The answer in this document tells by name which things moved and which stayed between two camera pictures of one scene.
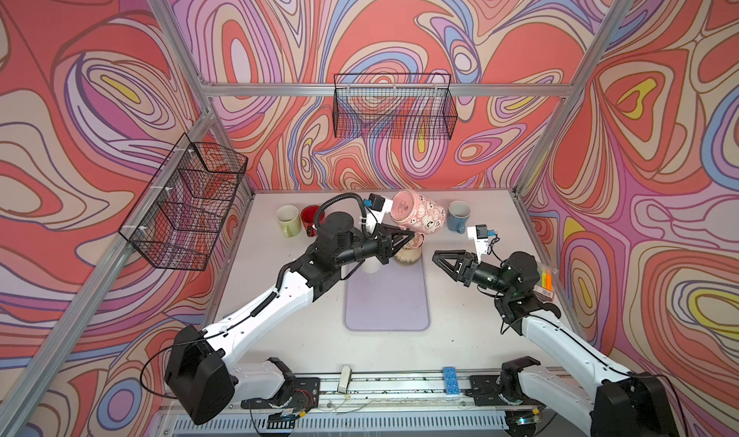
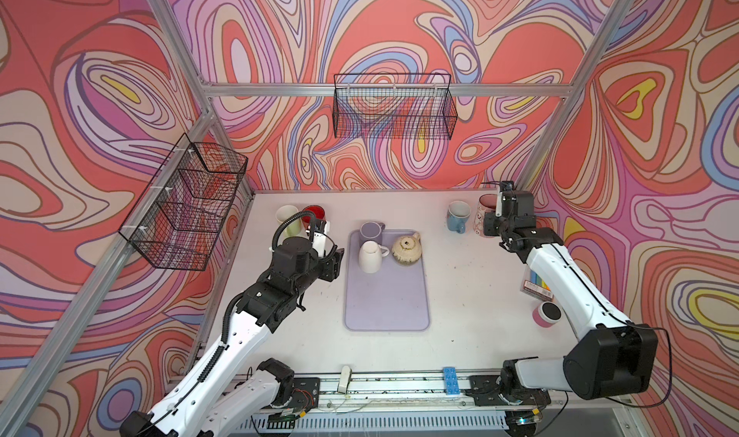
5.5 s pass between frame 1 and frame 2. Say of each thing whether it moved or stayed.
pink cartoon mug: moved
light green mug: stayed
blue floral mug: stayed
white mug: stayed
